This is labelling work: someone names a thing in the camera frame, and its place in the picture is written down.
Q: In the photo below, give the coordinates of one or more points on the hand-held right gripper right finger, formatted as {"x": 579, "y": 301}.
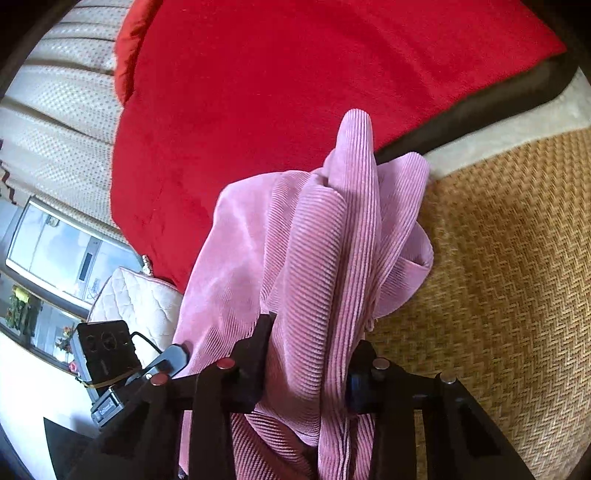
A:
{"x": 358, "y": 387}

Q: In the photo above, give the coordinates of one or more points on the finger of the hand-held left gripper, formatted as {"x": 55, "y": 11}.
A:
{"x": 173, "y": 360}

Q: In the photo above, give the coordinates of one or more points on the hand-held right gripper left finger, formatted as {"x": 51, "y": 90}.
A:
{"x": 251, "y": 369}

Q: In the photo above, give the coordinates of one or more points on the flower bunch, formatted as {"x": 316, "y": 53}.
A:
{"x": 64, "y": 344}
{"x": 21, "y": 309}

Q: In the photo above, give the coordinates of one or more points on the white quilted pillow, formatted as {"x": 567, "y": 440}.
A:
{"x": 134, "y": 300}

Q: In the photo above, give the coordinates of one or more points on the small white patterned tag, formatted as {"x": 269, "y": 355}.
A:
{"x": 147, "y": 265}

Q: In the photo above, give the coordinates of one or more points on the dark flat thing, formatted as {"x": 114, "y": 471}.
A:
{"x": 64, "y": 447}

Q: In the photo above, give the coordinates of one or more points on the white framed window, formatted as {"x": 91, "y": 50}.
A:
{"x": 51, "y": 244}

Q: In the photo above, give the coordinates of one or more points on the brown woven mat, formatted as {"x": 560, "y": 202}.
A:
{"x": 498, "y": 277}

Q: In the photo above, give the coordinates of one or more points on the beige dotted cloth cover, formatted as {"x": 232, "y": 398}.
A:
{"x": 64, "y": 120}

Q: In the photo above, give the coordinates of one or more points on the red blanket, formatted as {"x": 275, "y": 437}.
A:
{"x": 277, "y": 92}

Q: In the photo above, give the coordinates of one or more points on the dark brown sheet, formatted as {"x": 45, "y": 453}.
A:
{"x": 485, "y": 115}

